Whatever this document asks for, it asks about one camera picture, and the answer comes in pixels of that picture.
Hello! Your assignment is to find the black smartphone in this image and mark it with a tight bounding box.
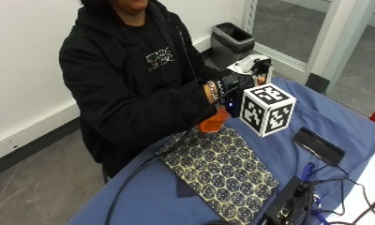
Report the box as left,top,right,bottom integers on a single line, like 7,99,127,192
291,126,347,167

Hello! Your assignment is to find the glass partition with grey frame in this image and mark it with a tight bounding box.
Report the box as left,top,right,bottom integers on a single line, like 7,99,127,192
242,0,375,95

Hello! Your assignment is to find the thick black glove cable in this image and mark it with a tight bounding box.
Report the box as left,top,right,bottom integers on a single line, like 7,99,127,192
105,85,242,225

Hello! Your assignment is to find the orange cup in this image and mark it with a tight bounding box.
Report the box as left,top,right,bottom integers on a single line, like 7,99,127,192
197,106,233,134

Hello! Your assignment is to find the black electronics box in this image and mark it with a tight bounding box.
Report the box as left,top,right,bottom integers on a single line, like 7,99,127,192
263,175,319,225

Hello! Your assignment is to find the thin black cable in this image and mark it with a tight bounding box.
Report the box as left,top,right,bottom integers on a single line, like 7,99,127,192
311,162,375,225

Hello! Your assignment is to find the blue tablecloth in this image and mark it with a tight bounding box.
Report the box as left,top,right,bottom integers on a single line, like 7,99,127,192
67,76,375,225

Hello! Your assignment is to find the the person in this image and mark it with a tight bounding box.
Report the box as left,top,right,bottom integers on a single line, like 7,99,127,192
58,0,235,179

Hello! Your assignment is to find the white cube of black markers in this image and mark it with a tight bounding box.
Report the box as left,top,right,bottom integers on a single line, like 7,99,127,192
239,82,299,139

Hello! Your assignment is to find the blue and gold patterned mat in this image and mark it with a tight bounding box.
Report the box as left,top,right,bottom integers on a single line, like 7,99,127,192
153,125,282,225

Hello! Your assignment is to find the black trash bin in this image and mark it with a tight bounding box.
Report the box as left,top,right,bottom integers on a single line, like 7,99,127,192
210,22,257,68

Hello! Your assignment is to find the blue lanyard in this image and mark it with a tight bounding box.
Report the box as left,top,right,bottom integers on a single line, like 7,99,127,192
300,161,334,225

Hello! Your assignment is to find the dark red cable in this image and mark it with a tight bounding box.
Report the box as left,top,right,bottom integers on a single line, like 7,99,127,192
328,191,375,225

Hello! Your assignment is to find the beaded bracelet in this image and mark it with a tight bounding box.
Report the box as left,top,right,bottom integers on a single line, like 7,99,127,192
207,80,221,103

